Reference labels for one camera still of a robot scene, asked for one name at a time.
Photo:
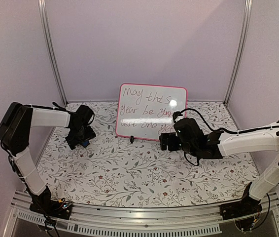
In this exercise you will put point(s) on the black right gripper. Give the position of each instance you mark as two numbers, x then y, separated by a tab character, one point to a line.
163	140

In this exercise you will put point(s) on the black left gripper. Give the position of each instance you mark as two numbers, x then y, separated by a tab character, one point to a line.
72	142

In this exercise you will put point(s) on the blue whiteboard eraser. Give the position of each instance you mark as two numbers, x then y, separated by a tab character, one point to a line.
85	143

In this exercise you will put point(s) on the pink framed whiteboard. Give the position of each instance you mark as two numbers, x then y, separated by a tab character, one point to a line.
146	111

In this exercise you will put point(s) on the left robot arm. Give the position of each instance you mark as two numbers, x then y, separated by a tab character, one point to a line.
15	130

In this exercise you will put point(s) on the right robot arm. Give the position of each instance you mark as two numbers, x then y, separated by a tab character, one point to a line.
220	143

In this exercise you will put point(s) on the floral table mat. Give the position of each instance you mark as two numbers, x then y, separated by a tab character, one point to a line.
112	171

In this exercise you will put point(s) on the black stand foot left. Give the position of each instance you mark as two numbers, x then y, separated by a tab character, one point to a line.
132	139

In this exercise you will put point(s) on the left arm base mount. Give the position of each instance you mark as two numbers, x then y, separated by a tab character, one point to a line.
43	204

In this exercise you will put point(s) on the front aluminium rail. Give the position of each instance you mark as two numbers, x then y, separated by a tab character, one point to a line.
189	221

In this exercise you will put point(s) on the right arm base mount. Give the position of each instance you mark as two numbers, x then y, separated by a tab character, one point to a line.
248	214

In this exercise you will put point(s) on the left aluminium frame post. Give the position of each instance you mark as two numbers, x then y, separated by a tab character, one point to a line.
50	50

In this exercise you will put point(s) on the aluminium frame post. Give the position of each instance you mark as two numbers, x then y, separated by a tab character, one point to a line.
240	50
50	50

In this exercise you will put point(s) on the right aluminium frame post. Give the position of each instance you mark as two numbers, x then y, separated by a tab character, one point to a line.
240	50

